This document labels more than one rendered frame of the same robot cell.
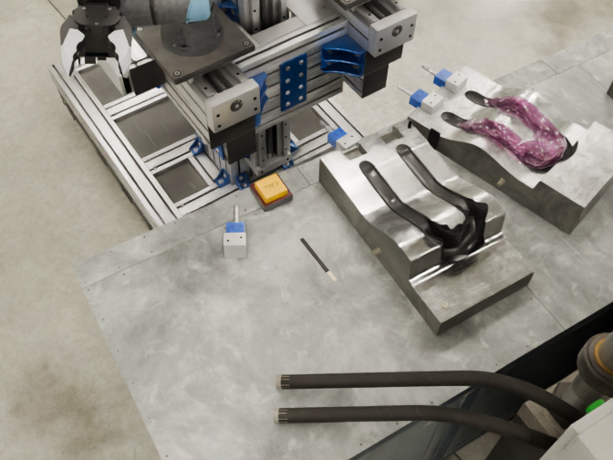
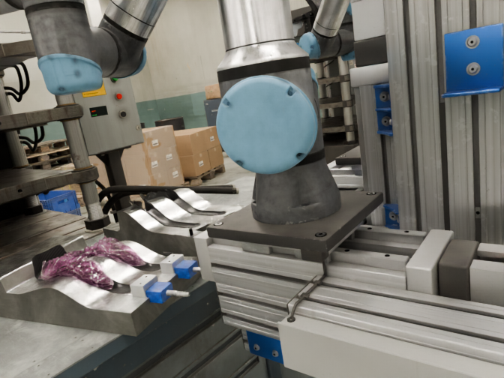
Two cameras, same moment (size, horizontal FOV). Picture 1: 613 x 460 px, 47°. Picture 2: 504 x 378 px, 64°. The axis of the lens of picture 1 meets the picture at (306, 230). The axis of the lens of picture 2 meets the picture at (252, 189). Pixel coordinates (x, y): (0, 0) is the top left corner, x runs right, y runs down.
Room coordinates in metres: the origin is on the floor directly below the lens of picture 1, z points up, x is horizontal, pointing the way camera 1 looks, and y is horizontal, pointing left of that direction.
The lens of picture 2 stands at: (2.29, -0.36, 1.25)
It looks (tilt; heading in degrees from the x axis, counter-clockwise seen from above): 14 degrees down; 165
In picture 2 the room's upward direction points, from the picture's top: 9 degrees counter-clockwise
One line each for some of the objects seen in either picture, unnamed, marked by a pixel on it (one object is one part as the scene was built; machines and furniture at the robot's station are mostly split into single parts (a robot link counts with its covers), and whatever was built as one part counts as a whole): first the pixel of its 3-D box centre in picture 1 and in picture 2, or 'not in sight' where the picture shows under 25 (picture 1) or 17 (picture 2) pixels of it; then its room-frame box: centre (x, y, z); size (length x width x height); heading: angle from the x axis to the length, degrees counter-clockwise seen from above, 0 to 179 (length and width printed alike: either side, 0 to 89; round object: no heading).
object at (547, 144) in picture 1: (517, 126); (86, 259); (1.24, -0.52, 0.90); 0.26 x 0.18 x 0.08; 49
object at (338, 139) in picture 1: (336, 136); not in sight; (1.26, -0.07, 0.83); 0.13 x 0.05 x 0.05; 40
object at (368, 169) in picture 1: (425, 194); (172, 207); (1.00, -0.27, 0.92); 0.35 x 0.16 x 0.09; 31
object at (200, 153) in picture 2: not in sight; (176, 157); (-4.07, 0.28, 0.37); 1.20 x 0.82 x 0.74; 47
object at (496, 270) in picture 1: (422, 214); (175, 220); (0.99, -0.27, 0.87); 0.50 x 0.26 x 0.14; 31
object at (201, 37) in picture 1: (190, 19); not in sight; (1.39, 0.29, 1.09); 0.15 x 0.15 x 0.10
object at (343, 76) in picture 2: not in sight; (337, 88); (-2.72, 2.43, 1.03); 1.54 x 0.94 x 2.06; 129
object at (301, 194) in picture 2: not in sight; (292, 180); (1.67, -0.11, 1.09); 0.15 x 0.15 x 0.10
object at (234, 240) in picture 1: (235, 228); not in sight; (0.96, 0.17, 0.83); 0.13 x 0.05 x 0.05; 3
